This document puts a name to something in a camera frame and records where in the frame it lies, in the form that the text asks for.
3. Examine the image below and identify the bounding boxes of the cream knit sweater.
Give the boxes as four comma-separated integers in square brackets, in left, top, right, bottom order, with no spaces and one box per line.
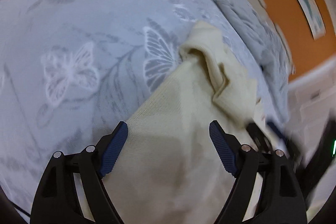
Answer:
[93,20,278,223]

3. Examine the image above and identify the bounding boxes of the grey crumpled duvet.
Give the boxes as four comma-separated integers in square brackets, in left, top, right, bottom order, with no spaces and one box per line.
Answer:
[200,0,296,75]

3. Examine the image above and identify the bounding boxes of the blue butterfly bed sheet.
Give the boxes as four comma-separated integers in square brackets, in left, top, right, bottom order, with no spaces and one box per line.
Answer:
[0,0,289,222]

